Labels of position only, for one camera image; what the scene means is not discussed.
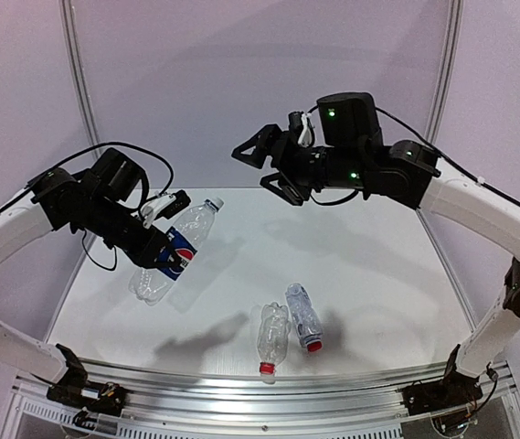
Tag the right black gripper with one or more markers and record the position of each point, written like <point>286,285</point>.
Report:
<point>281,161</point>

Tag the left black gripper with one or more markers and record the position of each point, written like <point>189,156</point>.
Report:
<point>151,247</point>

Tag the Pepsi label plastic bottle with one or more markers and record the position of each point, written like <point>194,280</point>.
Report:
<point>186,235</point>

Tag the clear bottle red cap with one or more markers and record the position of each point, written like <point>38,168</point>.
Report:
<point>273,337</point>

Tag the white bottle cap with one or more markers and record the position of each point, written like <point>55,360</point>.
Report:
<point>215,203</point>

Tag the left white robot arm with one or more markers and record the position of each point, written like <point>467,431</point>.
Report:
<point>90,200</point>

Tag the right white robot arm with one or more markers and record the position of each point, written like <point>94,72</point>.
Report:
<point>414,176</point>

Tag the crushed bottle red cap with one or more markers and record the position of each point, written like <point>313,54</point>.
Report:
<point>306,323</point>

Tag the front aluminium rail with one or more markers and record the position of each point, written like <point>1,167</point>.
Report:
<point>170,405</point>

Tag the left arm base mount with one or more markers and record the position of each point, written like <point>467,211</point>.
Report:
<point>91,398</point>

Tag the right aluminium frame post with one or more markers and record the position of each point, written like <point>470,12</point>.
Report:
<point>447,60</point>

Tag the aluminium frame post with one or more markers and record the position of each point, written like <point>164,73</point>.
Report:
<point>77,71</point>
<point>447,60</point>

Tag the left aluminium frame post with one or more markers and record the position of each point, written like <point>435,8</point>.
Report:
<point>77,71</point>

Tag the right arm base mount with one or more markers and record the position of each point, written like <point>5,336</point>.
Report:
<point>453,389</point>

